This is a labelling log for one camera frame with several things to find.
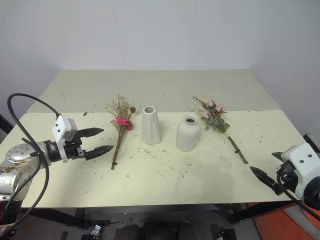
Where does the orange floor mat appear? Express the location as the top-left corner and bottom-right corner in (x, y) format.
(246, 201), (320, 240)

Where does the tall tapered white vase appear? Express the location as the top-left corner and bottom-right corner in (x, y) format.
(141, 105), (162, 146)

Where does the small metal caster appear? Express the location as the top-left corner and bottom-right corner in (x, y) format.
(90, 224), (103, 237)

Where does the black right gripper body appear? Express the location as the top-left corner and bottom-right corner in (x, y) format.
(273, 160), (300, 196)

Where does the round white ceramic vase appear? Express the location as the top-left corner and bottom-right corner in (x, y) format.
(175, 112), (202, 153)

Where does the black table frame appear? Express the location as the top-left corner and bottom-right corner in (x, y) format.
(19, 199), (299, 230)

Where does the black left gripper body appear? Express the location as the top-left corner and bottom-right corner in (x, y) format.
(63, 134), (87, 161)

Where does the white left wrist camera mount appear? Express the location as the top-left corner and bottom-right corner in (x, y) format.
(51, 114), (77, 165)

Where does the dried bouquet with pink gerbera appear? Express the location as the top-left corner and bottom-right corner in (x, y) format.
(104, 93), (137, 171)

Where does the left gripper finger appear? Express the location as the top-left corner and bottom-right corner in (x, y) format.
(84, 145), (115, 161)
(76, 127), (105, 139)

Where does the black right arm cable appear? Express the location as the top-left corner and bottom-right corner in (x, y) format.
(276, 172), (320, 224)

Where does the pink rose bouquet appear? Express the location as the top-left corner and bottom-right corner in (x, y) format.
(188, 95), (250, 165)

